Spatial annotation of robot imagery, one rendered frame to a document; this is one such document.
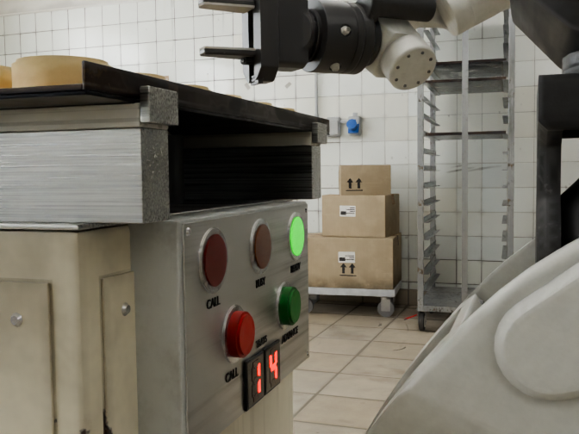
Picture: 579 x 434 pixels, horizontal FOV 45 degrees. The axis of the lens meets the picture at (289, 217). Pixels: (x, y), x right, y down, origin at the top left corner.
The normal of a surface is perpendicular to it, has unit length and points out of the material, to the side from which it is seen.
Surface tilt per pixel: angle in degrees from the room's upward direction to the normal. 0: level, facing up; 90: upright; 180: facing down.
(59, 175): 90
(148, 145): 90
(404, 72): 132
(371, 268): 90
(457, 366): 90
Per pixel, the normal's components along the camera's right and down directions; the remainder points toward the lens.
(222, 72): -0.35, 0.07
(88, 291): 0.95, 0.01
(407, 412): -0.43, 0.45
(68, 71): 0.41, 0.05
